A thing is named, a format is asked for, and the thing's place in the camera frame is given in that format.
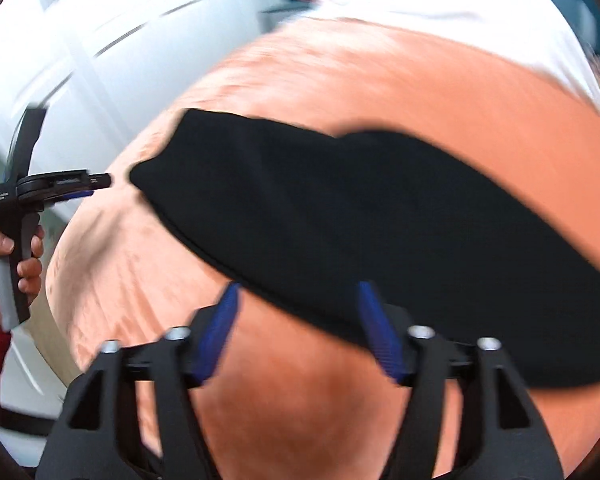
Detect white wardrobe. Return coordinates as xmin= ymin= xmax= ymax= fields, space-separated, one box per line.
xmin=0 ymin=0 xmax=282 ymax=172

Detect orange velvet bed cover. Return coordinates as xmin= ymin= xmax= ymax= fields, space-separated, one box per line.
xmin=38 ymin=18 xmax=600 ymax=479

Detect left grey nightstand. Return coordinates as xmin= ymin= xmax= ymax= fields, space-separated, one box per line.
xmin=259 ymin=1 xmax=311 ymax=34

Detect white pillow sheet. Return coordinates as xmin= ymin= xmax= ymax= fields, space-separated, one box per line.
xmin=295 ymin=0 xmax=600 ymax=113

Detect black pants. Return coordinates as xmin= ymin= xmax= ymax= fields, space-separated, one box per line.
xmin=129 ymin=110 xmax=600 ymax=388

